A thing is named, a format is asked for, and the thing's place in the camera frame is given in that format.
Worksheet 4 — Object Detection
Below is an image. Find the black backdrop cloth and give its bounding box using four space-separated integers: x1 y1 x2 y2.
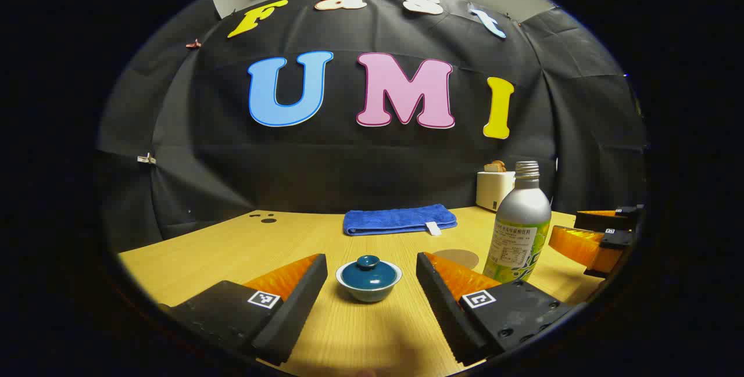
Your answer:
96 0 649 253

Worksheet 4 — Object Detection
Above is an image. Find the teal teacup lid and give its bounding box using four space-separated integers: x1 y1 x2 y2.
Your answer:
341 255 398 290

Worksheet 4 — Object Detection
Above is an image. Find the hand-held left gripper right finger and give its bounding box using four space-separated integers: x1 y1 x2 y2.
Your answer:
416 252 588 367

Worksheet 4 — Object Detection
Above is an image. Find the white teacup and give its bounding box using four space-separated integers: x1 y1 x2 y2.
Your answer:
335 259 403 303

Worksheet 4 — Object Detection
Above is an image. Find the white toaster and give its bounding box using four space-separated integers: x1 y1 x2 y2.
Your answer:
476 171 516 212

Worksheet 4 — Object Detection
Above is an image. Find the silver green water bottle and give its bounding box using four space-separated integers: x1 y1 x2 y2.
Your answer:
483 161 552 284

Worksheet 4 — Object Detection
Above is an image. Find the folded blue towel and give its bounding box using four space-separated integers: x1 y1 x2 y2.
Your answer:
342 203 458 236

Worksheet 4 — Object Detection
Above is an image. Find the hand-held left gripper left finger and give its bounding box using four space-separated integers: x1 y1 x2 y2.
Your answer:
158 253 328 367

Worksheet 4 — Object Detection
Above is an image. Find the round brown coaster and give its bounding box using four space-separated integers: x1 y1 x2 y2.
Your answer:
431 249 480 270

